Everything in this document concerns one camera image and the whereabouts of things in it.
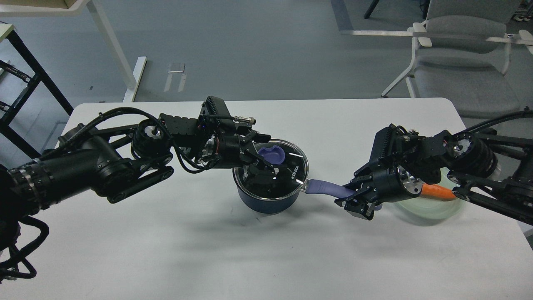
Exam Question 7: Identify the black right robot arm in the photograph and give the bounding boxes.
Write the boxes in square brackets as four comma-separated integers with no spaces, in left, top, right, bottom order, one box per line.
[335,108,533,225]

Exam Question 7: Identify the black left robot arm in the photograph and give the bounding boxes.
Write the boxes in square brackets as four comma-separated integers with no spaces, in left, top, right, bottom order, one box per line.
[0,97,285,280]

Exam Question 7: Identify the dark blue saucepan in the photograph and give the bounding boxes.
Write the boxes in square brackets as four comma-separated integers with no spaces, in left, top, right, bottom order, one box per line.
[232,139,355,215]

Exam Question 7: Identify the black metal rack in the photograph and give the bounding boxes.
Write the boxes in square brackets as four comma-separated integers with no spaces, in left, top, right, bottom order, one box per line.
[0,23,74,159]

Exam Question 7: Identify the grey office chair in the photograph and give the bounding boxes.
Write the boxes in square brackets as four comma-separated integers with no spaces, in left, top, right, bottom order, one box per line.
[381,0,521,118]

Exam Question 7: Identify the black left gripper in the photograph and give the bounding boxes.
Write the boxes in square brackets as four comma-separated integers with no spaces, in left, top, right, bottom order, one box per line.
[200,131,288,182]

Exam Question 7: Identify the orange toy carrot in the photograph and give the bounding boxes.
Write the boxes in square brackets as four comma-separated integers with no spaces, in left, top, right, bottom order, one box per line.
[420,183,456,202]

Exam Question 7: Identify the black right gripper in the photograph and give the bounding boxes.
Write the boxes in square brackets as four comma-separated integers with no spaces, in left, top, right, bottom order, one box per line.
[334,167,423,220]

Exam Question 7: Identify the pale green glass plate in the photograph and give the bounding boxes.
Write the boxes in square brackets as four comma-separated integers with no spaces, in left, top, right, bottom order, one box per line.
[394,168,464,221]

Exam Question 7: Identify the glass pot lid blue knob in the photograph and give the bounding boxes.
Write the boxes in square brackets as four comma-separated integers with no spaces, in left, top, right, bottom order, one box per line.
[233,139,310,200]

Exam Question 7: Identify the white desk with legs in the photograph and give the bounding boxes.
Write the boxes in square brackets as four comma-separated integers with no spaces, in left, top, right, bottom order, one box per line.
[0,0,148,103]

